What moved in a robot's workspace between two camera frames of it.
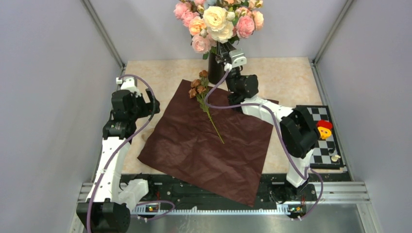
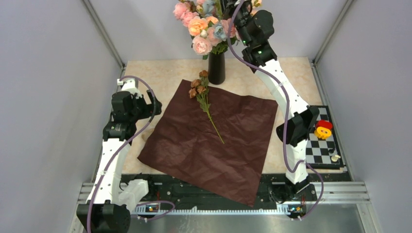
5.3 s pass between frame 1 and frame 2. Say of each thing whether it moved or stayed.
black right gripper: moved
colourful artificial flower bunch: stayed
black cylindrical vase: stayed
